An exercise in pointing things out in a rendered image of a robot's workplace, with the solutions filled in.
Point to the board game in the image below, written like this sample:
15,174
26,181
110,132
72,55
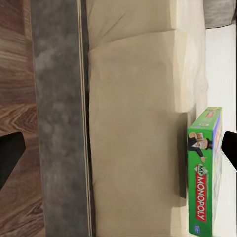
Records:
204,170

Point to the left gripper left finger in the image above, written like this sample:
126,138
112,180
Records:
12,147

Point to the bed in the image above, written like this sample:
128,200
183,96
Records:
118,83

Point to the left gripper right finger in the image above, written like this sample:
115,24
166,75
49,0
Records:
229,146

